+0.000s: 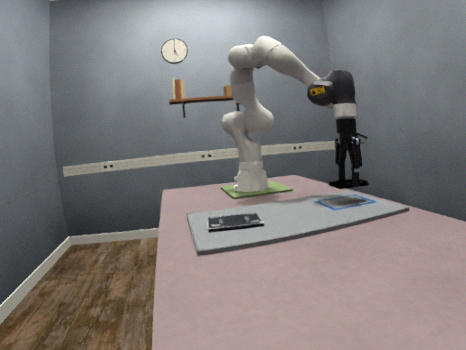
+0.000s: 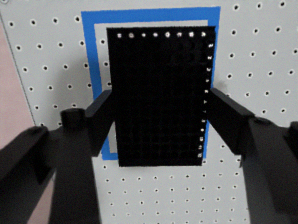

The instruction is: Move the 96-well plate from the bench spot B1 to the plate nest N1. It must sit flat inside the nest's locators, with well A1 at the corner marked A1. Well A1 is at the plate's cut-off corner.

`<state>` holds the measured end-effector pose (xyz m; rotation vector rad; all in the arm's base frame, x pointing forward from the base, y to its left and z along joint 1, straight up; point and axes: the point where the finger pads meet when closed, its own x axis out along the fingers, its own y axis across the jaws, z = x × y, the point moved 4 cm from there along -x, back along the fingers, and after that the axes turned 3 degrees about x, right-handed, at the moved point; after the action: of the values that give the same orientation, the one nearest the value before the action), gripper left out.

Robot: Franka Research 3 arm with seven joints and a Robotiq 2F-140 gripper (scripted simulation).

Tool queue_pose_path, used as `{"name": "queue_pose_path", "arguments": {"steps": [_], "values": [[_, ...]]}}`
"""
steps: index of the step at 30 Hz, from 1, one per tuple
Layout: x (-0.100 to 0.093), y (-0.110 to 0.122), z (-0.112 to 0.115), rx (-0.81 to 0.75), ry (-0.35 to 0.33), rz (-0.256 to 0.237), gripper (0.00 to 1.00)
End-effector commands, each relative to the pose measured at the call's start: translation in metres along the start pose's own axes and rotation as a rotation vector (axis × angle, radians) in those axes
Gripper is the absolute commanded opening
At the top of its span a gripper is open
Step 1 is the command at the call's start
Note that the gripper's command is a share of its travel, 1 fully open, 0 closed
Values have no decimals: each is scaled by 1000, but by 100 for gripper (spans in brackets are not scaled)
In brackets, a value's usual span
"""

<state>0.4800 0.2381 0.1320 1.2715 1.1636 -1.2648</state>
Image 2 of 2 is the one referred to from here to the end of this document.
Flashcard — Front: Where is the black well plate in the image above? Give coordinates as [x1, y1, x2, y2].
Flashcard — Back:
[106, 26, 216, 167]

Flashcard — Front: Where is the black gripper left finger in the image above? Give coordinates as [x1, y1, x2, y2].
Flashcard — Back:
[0, 90, 114, 224]

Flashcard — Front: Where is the blue tape rectangle outline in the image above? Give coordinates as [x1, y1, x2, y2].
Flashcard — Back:
[81, 6, 221, 160]

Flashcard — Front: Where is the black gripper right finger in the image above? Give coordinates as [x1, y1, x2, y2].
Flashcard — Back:
[207, 88, 298, 224]

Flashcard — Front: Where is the light grey perforated base plate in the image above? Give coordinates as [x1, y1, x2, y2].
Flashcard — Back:
[0, 0, 298, 224]

